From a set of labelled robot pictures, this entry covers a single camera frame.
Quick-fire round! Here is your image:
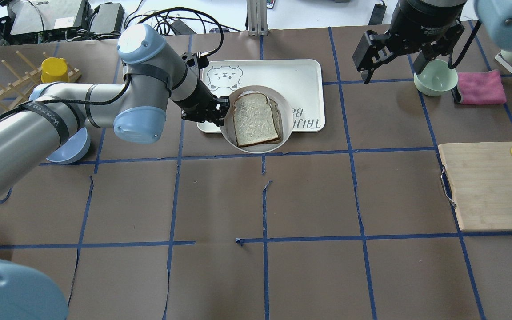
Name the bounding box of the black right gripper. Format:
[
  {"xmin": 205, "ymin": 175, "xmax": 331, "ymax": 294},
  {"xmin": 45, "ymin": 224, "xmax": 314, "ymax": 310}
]
[{"xmin": 353, "ymin": 0, "xmax": 467, "ymax": 84}]

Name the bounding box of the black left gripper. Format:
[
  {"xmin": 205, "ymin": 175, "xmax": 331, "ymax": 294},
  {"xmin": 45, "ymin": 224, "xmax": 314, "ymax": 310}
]
[{"xmin": 180, "ymin": 79, "xmax": 230, "ymax": 126}]

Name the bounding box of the brown crust bread slice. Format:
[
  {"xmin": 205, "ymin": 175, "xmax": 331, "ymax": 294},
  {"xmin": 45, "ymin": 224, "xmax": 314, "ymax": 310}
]
[{"xmin": 233, "ymin": 92, "xmax": 277, "ymax": 148}]

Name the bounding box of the white round plate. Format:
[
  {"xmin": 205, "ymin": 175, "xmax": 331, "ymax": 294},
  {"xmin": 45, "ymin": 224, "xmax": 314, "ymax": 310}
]
[{"xmin": 220, "ymin": 85, "xmax": 294, "ymax": 154}]

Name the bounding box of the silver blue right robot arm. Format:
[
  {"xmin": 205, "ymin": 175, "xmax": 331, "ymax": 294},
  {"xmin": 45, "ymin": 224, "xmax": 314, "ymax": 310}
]
[{"xmin": 353, "ymin": 0, "xmax": 512, "ymax": 84}]

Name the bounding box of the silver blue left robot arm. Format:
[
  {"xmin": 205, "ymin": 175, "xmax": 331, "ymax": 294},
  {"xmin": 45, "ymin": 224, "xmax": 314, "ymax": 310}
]
[{"xmin": 0, "ymin": 24, "xmax": 230, "ymax": 196}]

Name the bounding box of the black power adapter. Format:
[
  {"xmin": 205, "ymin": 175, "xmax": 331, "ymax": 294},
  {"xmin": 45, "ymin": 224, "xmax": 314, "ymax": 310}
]
[{"xmin": 368, "ymin": 3, "xmax": 387, "ymax": 25}]

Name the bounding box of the green ceramic bowl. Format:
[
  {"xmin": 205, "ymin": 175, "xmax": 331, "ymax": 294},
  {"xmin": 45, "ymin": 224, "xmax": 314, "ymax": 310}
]
[{"xmin": 414, "ymin": 60, "xmax": 458, "ymax": 96}]

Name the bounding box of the cream bear tray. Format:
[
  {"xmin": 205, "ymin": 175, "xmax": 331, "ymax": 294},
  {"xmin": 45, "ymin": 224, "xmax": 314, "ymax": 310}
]
[{"xmin": 196, "ymin": 59, "xmax": 326, "ymax": 134}]

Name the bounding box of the pink folded cloth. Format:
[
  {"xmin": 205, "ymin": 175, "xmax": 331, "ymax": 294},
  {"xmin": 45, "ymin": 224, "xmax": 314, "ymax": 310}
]
[{"xmin": 451, "ymin": 69, "xmax": 507, "ymax": 105}]

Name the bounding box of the blue bowl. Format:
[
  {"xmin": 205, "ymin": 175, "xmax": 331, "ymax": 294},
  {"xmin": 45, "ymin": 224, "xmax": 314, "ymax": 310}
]
[{"xmin": 45, "ymin": 128, "xmax": 91, "ymax": 164}]

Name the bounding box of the wooden cutting board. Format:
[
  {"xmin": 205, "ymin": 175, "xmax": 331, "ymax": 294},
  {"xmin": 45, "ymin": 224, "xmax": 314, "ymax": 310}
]
[{"xmin": 438, "ymin": 142, "xmax": 512, "ymax": 232}]

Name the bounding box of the yellow cup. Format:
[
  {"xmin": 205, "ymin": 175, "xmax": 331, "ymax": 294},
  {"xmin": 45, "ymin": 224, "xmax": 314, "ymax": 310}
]
[{"xmin": 41, "ymin": 57, "xmax": 69, "ymax": 83}]

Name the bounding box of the black electronics box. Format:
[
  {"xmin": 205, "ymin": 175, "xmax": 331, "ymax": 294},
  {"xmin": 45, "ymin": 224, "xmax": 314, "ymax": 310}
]
[{"xmin": 10, "ymin": 0, "xmax": 91, "ymax": 38}]

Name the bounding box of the wooden dish rack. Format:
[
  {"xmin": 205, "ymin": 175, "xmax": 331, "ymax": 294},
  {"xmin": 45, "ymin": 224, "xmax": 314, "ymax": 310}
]
[{"xmin": 0, "ymin": 49, "xmax": 82, "ymax": 115}]

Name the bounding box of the aluminium frame post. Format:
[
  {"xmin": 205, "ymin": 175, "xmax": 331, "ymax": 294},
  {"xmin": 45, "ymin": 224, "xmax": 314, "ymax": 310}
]
[{"xmin": 246, "ymin": 0, "xmax": 269, "ymax": 37}]

